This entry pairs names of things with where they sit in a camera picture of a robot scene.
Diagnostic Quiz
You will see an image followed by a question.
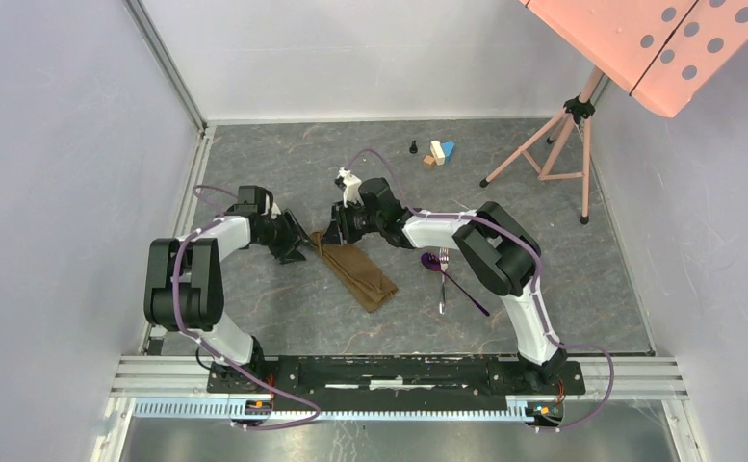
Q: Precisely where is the blue wooden triangle block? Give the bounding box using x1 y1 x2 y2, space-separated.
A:
441 141 455 162

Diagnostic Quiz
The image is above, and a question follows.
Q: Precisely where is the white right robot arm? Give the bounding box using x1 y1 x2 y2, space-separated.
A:
322 169 567 393

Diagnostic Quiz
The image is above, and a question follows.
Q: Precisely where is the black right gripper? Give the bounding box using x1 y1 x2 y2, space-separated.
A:
322 197 384 246

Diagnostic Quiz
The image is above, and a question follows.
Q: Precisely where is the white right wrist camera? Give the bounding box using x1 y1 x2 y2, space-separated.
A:
334 167 363 208

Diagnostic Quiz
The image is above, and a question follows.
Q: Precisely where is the purple spoon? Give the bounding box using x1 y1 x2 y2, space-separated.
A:
421 252 491 317

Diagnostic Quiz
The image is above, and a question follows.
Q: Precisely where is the silver fork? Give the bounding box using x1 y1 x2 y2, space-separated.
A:
438 247 450 315

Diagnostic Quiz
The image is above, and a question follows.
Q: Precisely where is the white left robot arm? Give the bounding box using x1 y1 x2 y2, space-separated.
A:
143 186 315 393

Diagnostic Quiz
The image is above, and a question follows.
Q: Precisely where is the pink perforated stand board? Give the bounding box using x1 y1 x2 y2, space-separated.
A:
524 0 748 117

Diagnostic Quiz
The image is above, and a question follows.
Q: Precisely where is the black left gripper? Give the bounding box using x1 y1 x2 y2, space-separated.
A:
255 209 319 266

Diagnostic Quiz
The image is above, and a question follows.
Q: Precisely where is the brown cloth napkin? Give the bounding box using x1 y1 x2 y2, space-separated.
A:
310 232 398 313

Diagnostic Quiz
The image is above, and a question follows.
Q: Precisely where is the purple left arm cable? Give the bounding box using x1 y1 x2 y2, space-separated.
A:
170 185 322 432

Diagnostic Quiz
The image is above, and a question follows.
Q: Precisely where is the pink tripod stand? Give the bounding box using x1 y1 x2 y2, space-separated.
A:
479 65 605 225

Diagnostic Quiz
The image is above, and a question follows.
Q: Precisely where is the cream toy brick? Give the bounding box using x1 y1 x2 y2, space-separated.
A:
430 140 446 166

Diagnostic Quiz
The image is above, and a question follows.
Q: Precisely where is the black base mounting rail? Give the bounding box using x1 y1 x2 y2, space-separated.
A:
207 355 586 414

